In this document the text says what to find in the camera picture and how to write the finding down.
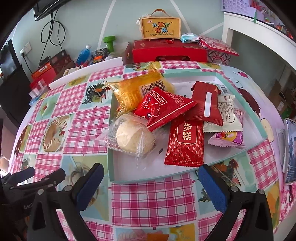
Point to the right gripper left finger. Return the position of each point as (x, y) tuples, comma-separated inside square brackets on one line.
[(44, 222)]

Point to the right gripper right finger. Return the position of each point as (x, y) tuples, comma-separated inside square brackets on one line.
[(257, 222)]

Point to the pink snack packet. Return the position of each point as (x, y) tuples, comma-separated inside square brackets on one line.
[(227, 139)]

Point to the white printed snack packet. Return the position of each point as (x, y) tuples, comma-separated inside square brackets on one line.
[(231, 123)]

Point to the red patterned cake packet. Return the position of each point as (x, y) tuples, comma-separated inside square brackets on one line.
[(186, 143)]

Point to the clear bag of buns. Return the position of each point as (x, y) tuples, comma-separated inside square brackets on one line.
[(129, 134)]

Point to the red white-striped snack packet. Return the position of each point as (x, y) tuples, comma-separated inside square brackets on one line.
[(206, 109)]

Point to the orange cake snack packet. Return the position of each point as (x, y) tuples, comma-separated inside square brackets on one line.
[(130, 92)]

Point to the red triangular snack packet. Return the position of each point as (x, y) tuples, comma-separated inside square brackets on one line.
[(160, 107)]

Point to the pink checked tablecloth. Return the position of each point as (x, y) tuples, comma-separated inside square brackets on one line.
[(141, 198)]

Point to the teal rimmed white tray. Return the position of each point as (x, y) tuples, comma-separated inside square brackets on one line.
[(124, 168)]

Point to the blue white tissue box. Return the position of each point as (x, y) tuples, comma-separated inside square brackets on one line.
[(34, 100)]

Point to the black cabinet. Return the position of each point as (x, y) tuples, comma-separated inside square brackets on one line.
[(15, 88)]

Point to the clear plastic box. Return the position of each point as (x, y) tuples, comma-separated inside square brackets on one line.
[(38, 88)]

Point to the red carton box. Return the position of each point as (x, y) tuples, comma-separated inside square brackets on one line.
[(48, 76)]

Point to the orange long box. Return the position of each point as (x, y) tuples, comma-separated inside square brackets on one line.
[(41, 70)]

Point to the white card box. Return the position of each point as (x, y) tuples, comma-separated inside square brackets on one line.
[(70, 70)]

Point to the cardboard box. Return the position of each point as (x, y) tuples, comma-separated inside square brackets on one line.
[(68, 66)]

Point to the blue water bottle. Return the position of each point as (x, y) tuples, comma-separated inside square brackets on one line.
[(83, 56)]

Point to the white foam board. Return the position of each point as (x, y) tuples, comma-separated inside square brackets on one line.
[(111, 63)]

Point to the colourful toy pile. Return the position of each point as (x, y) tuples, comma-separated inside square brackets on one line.
[(98, 56)]

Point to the white shelf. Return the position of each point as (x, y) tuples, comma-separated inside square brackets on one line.
[(261, 32)]

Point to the red patterned box lid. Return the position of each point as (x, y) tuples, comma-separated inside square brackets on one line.
[(217, 45)]

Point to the green dumbbell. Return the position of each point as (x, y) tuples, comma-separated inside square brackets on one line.
[(108, 40)]

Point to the light blue wipes pack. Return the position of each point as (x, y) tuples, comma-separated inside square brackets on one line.
[(189, 38)]

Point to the large red gift box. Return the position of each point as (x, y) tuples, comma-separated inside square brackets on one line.
[(158, 49)]

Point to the purple perforated board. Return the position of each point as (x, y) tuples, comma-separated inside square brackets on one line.
[(241, 7)]

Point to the white wall socket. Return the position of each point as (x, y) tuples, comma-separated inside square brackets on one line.
[(26, 49)]

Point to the yellow gift box with handle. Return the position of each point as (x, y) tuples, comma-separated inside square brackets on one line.
[(159, 25)]

